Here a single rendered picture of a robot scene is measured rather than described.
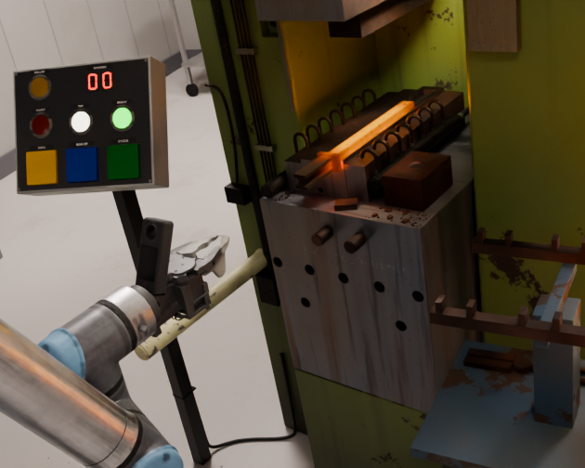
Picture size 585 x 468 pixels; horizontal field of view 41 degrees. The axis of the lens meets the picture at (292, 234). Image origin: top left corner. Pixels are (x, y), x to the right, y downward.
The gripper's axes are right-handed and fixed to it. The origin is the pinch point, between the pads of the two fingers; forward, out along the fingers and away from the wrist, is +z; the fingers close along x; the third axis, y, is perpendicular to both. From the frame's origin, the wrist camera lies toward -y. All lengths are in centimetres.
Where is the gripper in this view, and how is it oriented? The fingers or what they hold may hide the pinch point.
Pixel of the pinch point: (221, 236)
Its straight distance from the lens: 131.3
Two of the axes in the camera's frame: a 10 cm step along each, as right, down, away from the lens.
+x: 7.9, 1.7, -5.9
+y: 1.6, 8.7, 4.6
